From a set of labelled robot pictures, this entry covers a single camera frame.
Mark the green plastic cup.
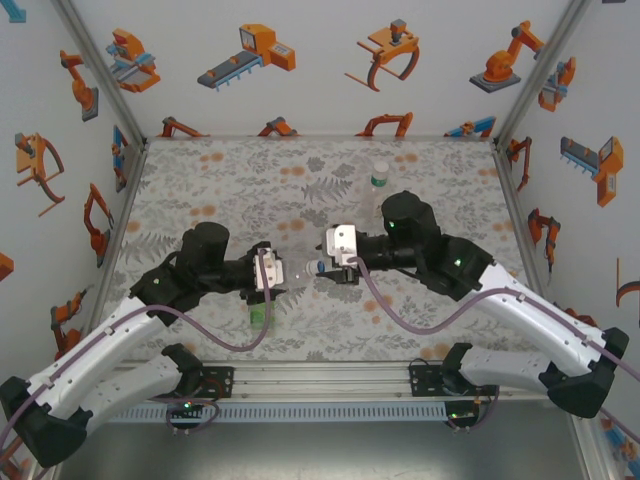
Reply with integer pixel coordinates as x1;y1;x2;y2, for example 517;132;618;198
247;298;277;335

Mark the clear bottle without label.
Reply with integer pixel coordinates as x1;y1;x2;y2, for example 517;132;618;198
272;255;321;285

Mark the clear bottle small green-white label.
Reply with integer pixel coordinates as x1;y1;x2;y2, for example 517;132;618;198
355;160;392;227

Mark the grey metal lower panel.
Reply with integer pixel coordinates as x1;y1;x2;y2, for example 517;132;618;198
49;419;601;480

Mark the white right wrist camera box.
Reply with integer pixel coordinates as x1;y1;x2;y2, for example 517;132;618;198
324;223;360;270

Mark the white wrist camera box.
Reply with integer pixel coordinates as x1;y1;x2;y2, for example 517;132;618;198
252;246;287;294
324;223;360;270

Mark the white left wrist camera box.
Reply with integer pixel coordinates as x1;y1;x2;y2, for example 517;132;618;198
252;246;287;294

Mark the aluminium side rail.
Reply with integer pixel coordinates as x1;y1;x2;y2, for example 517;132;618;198
79;142;151;366
492;144;561;321

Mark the wide aluminium extrusion rail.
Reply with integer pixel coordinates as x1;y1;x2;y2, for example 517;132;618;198
54;360;594;402

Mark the thin aluminium rail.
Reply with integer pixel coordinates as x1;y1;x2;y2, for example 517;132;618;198
146;133;497;144

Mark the slotted grey cable tray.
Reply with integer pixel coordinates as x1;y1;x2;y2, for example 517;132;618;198
107;401;449;425

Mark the aluminium frame post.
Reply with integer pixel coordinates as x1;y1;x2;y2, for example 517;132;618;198
51;0;150;146
492;0;594;151
564;414;624;480

